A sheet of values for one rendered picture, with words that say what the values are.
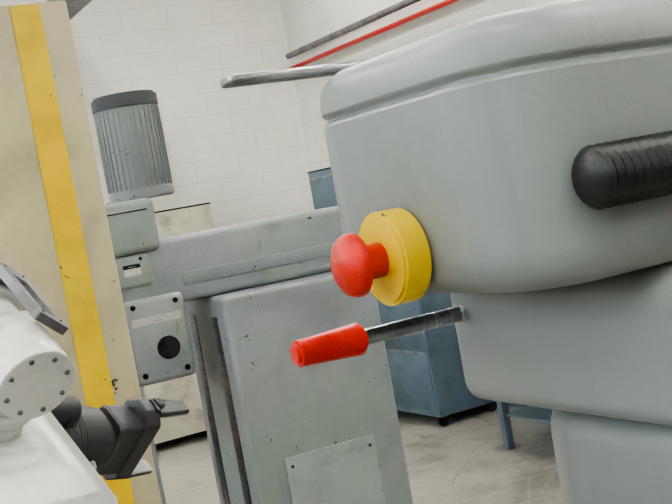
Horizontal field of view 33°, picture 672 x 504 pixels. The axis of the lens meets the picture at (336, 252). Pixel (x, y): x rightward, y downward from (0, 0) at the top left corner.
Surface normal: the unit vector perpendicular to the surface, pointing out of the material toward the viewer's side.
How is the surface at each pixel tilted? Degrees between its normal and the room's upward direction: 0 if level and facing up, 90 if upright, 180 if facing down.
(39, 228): 90
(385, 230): 90
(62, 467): 34
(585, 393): 90
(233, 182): 90
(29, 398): 124
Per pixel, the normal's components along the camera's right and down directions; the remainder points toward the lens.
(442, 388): 0.45, -0.04
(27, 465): 0.28, -0.87
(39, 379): 0.60, 0.49
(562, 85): 0.18, 0.02
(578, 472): -0.87, 0.18
